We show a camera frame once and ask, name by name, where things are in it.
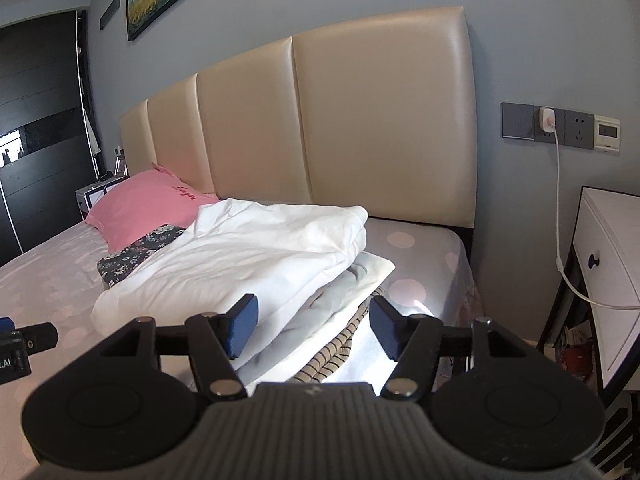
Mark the white t-shirt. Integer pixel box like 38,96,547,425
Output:
91,198,369,366

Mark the white charging cable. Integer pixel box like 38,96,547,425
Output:
550,129,640,309

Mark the striped folded garment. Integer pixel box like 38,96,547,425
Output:
290,287,386,386

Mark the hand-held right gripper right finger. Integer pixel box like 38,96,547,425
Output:
368,295,531,402

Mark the white bedside table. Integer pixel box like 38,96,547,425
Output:
537,185,640,406

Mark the cream folded garment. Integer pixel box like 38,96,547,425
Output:
345,250,396,306

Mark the grey wall switch panel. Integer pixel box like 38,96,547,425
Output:
501,102,535,140

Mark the dark floral folded cloth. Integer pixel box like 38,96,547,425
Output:
97,224,187,291

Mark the grey bedside table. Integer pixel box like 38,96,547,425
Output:
75,175,130,211

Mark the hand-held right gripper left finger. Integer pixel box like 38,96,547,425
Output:
102,292,260,401

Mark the white wall thermostat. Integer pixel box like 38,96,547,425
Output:
593,115,621,151

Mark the dark sliding door wardrobe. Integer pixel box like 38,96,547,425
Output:
0,10,101,267

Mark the grey wall socket panel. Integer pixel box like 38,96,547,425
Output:
534,106,596,151

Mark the grey folded garment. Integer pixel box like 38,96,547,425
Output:
235,260,381,376

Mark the pink pillow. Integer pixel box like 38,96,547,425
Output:
85,162,221,253

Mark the beige padded headboard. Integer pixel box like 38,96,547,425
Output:
120,6,476,228

